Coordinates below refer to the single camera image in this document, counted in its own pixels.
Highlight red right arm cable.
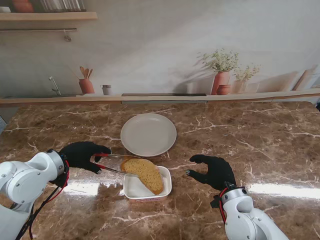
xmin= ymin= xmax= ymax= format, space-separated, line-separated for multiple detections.
xmin=218 ymin=187 xmax=230 ymax=225

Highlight round white plate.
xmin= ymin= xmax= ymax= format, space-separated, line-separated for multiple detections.
xmin=120 ymin=113 xmax=178 ymax=158

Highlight white rectangular container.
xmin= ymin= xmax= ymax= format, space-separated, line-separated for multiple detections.
xmin=123 ymin=165 xmax=173 ymax=203

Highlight printed kitchen backdrop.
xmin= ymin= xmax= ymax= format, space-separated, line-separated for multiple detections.
xmin=0 ymin=0 xmax=320 ymax=109

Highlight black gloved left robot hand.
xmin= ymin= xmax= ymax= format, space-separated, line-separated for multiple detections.
xmin=59 ymin=141 xmax=112 ymax=175

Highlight red and black left arm cable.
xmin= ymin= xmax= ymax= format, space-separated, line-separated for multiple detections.
xmin=16 ymin=159 xmax=70 ymax=240

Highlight steel tongs with red handles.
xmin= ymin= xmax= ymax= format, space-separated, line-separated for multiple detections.
xmin=91 ymin=152 xmax=141 ymax=178

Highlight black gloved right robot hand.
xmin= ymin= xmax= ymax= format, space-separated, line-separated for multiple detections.
xmin=184 ymin=154 xmax=237 ymax=192

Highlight toasted bread slice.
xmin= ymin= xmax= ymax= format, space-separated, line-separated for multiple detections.
xmin=120 ymin=158 xmax=165 ymax=196

